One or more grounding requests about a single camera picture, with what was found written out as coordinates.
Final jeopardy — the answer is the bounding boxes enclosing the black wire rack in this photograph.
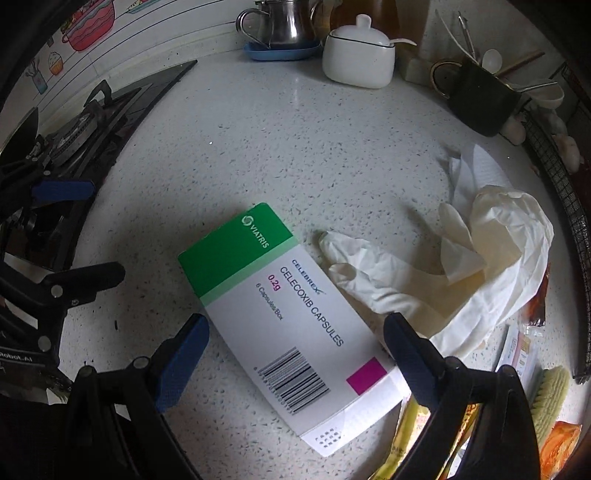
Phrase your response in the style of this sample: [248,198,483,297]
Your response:
[522,60,591,379]

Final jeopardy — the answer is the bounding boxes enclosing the white latex glove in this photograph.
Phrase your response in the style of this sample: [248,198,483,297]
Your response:
[318,185,555,361]

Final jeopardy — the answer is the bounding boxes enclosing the dark green mug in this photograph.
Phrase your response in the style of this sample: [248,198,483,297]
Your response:
[431,58,525,138]

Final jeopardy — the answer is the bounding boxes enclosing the white lidded sugar pot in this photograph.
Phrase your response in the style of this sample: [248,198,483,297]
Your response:
[322,15,397,89]

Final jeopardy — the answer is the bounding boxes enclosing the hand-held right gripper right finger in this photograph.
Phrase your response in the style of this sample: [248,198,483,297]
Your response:
[384,313,541,480]

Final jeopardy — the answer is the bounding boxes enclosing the wooden chopsticks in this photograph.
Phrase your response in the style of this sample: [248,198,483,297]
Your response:
[496,51,546,77]

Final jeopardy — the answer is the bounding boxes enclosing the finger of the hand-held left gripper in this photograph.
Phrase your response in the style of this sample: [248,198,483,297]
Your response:
[0,261,126,321]
[0,164,96,217]

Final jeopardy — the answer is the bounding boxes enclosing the green and white medicine box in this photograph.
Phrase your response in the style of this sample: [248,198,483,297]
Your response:
[178,202,411,459]

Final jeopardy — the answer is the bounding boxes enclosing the kitchen wall sticker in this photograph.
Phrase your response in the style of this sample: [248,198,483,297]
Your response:
[23,0,153,95]

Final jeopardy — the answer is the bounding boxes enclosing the garlic bulb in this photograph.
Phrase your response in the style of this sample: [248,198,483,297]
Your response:
[556,134,583,172]

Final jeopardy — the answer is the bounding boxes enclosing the brown snack wrapper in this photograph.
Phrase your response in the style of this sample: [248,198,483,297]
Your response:
[531,263,552,326]

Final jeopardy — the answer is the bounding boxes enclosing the black gas stove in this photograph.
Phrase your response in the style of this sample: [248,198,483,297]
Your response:
[0,60,198,273]

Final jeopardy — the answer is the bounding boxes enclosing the white plastic spoon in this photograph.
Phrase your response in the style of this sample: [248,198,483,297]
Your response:
[480,48,503,75]

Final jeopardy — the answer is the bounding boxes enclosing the orange snack packet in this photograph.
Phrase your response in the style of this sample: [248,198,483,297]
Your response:
[538,422,583,476]

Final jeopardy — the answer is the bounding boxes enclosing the yellow wrapper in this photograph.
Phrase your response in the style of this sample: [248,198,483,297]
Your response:
[369,397,481,480]

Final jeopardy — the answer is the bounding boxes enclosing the amber oil bottle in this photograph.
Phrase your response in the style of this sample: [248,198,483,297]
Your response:
[329,0,400,38]

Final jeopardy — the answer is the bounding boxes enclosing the white and pink packet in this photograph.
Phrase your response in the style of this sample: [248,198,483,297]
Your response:
[496,323,539,384]

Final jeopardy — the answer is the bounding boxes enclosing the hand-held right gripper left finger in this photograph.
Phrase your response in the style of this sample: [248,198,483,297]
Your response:
[65,313,211,480]

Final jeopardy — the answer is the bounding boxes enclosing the white ladle spoon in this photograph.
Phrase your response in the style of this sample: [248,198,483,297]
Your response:
[526,80,566,109]

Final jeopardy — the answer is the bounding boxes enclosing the stainless steel teapot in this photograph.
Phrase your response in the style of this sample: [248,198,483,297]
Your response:
[236,0,324,49]

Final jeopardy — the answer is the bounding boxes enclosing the blue saucer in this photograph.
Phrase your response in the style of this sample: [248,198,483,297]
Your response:
[244,39,322,62]

